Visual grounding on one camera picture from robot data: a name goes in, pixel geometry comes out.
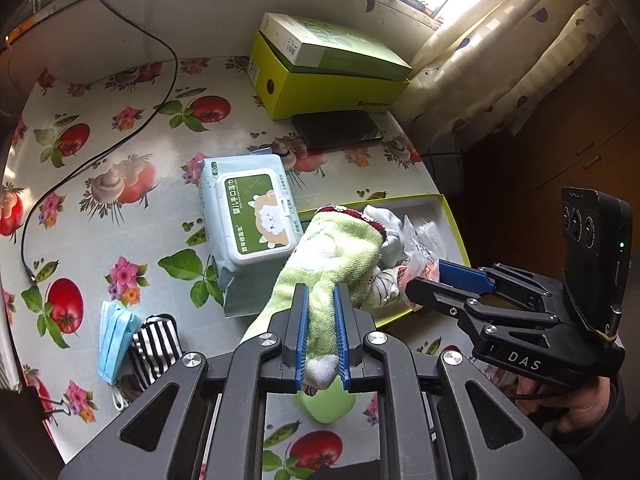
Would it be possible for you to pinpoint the black phone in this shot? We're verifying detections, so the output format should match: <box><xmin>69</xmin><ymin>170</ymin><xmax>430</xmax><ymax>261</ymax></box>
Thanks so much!
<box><xmin>291</xmin><ymin>108</ymin><xmax>385</xmax><ymax>152</ymax></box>

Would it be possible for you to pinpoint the black power cable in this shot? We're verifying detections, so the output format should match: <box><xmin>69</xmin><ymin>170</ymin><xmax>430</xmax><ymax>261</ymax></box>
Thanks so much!
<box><xmin>20</xmin><ymin>0</ymin><xmax>179</xmax><ymax>286</ymax></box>

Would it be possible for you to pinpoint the green fuzzy sock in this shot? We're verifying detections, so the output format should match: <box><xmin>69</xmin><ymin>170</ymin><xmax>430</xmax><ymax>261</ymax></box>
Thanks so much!
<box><xmin>239</xmin><ymin>204</ymin><xmax>389</xmax><ymax>394</ymax></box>

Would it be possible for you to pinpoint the black binder clip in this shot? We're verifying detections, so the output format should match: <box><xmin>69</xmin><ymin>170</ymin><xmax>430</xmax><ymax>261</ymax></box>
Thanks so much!
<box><xmin>42</xmin><ymin>394</ymin><xmax>74</xmax><ymax>424</ymax></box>

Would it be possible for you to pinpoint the floral fruit print tablecloth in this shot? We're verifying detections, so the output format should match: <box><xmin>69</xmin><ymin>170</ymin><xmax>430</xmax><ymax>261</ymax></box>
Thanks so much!
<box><xmin>0</xmin><ymin>55</ymin><xmax>477</xmax><ymax>480</ymax></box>

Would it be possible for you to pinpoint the pale dotted curtain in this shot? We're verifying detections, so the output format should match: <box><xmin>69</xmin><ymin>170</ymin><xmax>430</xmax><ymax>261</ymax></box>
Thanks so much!
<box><xmin>404</xmin><ymin>0</ymin><xmax>622</xmax><ymax>152</ymax></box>

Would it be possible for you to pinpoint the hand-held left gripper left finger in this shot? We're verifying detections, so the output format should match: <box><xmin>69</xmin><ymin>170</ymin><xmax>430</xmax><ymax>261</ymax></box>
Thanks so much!
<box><xmin>57</xmin><ymin>282</ymin><xmax>311</xmax><ymax>480</ymax></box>

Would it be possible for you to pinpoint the brown wooden cabinet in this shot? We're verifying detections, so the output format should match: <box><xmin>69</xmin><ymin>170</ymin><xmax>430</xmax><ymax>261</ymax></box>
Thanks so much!
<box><xmin>459</xmin><ymin>25</ymin><xmax>640</xmax><ymax>313</ymax></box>

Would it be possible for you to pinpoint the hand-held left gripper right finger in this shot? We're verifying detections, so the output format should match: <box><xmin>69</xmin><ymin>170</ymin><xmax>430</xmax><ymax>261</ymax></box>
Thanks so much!
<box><xmin>332</xmin><ymin>282</ymin><xmax>584</xmax><ymax>480</ymax></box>

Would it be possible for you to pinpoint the green and white carton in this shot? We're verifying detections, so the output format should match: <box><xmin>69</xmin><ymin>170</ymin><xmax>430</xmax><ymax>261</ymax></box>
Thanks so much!
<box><xmin>258</xmin><ymin>11</ymin><xmax>414</xmax><ymax>83</ymax></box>

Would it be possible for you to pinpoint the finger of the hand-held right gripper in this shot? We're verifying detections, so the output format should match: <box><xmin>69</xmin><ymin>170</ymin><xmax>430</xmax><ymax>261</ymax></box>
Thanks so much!
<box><xmin>404</xmin><ymin>276</ymin><xmax>559</xmax><ymax>357</ymax></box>
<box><xmin>437</xmin><ymin>259</ymin><xmax>564</xmax><ymax>312</ymax></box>

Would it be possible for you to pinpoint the blue face mask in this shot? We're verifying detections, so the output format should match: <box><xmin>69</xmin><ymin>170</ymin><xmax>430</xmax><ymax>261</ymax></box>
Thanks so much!
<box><xmin>97</xmin><ymin>300</ymin><xmax>142</xmax><ymax>411</ymax></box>

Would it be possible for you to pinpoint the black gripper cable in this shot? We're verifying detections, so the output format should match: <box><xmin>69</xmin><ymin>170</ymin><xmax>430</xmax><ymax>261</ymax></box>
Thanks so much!
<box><xmin>509</xmin><ymin>374</ymin><xmax>617</xmax><ymax>403</ymax></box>

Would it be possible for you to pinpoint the clear plastic packet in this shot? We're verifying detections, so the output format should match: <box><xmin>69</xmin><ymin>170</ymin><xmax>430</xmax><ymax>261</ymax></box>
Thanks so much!
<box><xmin>397</xmin><ymin>214</ymin><xmax>446</xmax><ymax>286</ymax></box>

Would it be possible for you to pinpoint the pale blue wet wipes pack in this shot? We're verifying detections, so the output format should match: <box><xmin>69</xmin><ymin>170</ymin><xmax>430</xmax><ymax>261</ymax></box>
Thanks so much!
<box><xmin>198</xmin><ymin>152</ymin><xmax>304</xmax><ymax>319</ymax></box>

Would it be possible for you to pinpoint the light green soap case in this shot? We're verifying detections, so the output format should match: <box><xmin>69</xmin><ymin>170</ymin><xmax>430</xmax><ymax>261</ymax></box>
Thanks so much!
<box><xmin>293</xmin><ymin>387</ymin><xmax>357</xmax><ymax>425</ymax></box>

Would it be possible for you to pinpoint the yellow-green box lid tray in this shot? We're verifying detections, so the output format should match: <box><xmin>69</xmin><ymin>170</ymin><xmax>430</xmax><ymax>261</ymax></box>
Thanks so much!
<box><xmin>294</xmin><ymin>192</ymin><xmax>472</xmax><ymax>329</ymax></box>

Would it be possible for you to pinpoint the black and white striped sock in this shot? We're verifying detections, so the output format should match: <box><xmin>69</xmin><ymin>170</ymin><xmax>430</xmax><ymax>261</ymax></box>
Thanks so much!
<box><xmin>119</xmin><ymin>313</ymin><xmax>184</xmax><ymax>404</ymax></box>

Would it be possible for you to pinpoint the yellow-green shoe box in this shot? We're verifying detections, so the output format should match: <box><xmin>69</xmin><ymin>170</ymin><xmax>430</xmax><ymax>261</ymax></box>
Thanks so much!
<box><xmin>248</xmin><ymin>29</ymin><xmax>412</xmax><ymax>122</ymax></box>

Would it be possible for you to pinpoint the person's right hand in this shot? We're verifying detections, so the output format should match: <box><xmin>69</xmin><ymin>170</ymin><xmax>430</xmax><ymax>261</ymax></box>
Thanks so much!
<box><xmin>514</xmin><ymin>375</ymin><xmax>614</xmax><ymax>436</ymax></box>

